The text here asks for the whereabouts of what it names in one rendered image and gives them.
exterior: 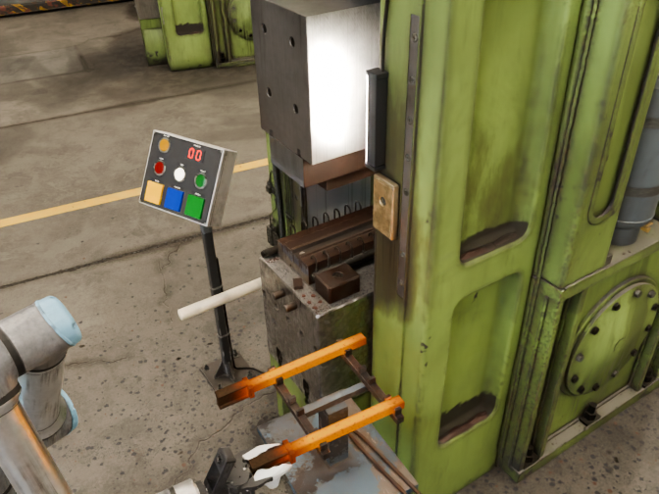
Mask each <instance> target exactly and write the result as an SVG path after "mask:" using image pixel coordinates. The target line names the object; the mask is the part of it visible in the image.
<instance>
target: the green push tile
mask: <svg viewBox="0 0 659 494"><path fill-rule="evenodd" d="M205 200H206V199H204V198H201V197H198V196H195V195H192V194H188V197H187V202H186V206H185V211H184V214H185V215H188V216H191V217H194V218H196V219H198V220H201V218H202V213H203V209H204V204H205Z"/></svg>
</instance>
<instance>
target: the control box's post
mask: <svg viewBox="0 0 659 494"><path fill-rule="evenodd" d="M200 230H201V234H202V240H203V246H204V252H205V258H206V265H207V271H208V276H209V282H210V285H211V287H212V288H216V287H218V286H221V285H220V279H219V272H218V266H217V259H216V252H215V246H214V239H213V232H212V231H213V230H212V227H211V226H205V225H202V224H200ZM220 293H222V291H221V288H219V289H216V290H212V289H211V294H212V296H215V295H217V294H220ZM214 313H215V319H216V325H217V331H218V333H219V335H220V336H223V335H225V334H228V331H227V324H226V318H225V311H224V305H221V306H219V307H216V308H214ZM218 337H219V336H218ZM219 342H220V349H221V355H222V361H224V364H225V370H226V375H228V367H227V362H229V363H230V366H231V368H232V362H231V356H230V350H229V343H228V337H227V336H225V337H223V338H220V337H219Z"/></svg>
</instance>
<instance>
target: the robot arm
mask: <svg viewBox="0 0 659 494"><path fill-rule="evenodd" d="M80 340H81V332H80V330H79V328H78V326H77V324H76V322H75V320H74V318H73V317H72V315H71V314H70V312H69V311H68V310H67V308H66V307H65V306H64V305H63V304H62V303H61V301H60V300H58V299H57V298H56V297H53V296H47V297H45V298H43V299H41V300H36V301H35V303H33V304H31V305H29V306H27V307H25V308H23V309H21V310H19V311H17V312H16V313H14V314H12V315H10V316H8V317H6V318H4V319H3V320H1V321H0V494H74V493H73V492H72V490H71V488H70V486H69V485H68V483H67V481H66V480H65V479H64V477H63V475H62V474H61V472H60V470H59V469H58V467H57V465H56V463H55V462H54V460H53V458H52V456H51V455H50V453H49V451H48V450H47V448H48V447H50V446H51V445H53V444H54V443H56V442H57V441H59V440H60V439H62V438H63V437H65V436H67V435H68V434H70V433H71V431H73V430H74V429H75V428H76V427H77V425H78V416H77V413H76V409H75V408H74V407H73V403H72V401H71V399H70V398H69V396H68V395H67V394H66V392H65V391H64V390H63V389H62V383H63V375H64V366H65V359H66V355H67V352H68V348H70V347H72V346H76V344H77V343H78V342H79V341H80ZM278 446H280V444H267V445H261V446H257V447H256V446H254V447H251V448H248V449H244V450H242V451H240V452H238V453H236V454H235V455H234V454H233V452H232V450H231V448H230V447H229V446H228V447H220V448H219V450H218V452H217V454H216V456H215V458H214V461H213V463H212V464H211V466H210V469H209V471H208V473H207V475H206V478H205V480H204V486H203V484H202V482H201V480H200V479H199V480H197V481H194V482H193V480H192V479H190V478H189V479H188V480H186V481H184V482H181V483H179V484H177V485H174V486H173V487H171V488H169V489H166V490H164V491H162V492H159V493H157V494H255V490H258V489H259V488H261V487H262V486H264V485H267V486H268V487H269V488H270V489H273V488H276V487H278V486H279V480H280V477H281V476H282V475H284V474H285V473H287V472H288V471H289V470H290V469H291V468H292V464H281V465H280V466H278V467H272V468H270V469H258V470H257V471H256V473H255V475H254V477H252V472H250V471H247V469H248V468H249V467H250V465H249V463H248V460H250V459H252V458H254V457H257V456H259V455H261V454H263V453H266V452H268V451H270V450H273V449H275V448H277V447H278Z"/></svg>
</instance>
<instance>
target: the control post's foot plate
mask: <svg viewBox="0 0 659 494"><path fill-rule="evenodd" d="M233 351H234V352H233V358H234V363H235V366H236V367H238V368H241V367H249V365H248V364H247V363H246V361H245V360H244V359H243V357H242V356H241V355H240V353H239V352H238V351H236V349H235V348H234V349H233ZM227 367H228V375H226V370H225V364H224V361H222V358H220V359H218V360H217V361H214V362H212V363H210V364H208V365H207V364H205V366H203V367H201V368H200V371H201V372H202V375H203V376H204V377H205V378H206V379H207V382H208V384H209V385H211V387H212V388H213V389H214V391H217V390H219V389H222V388H224V387H227V386H229V385H231V384H234V383H236V382H238V381H240V380H242V378H243V377H245V376H247V378H248V380H249V379H251V378H253V377H256V376H258V374H257V373H256V372H255V371H253V370H252V369H241V370H237V369H235V368H234V366H233V365H232V368H231V366H230V363H229V362H227ZM232 370H233V371H232Z"/></svg>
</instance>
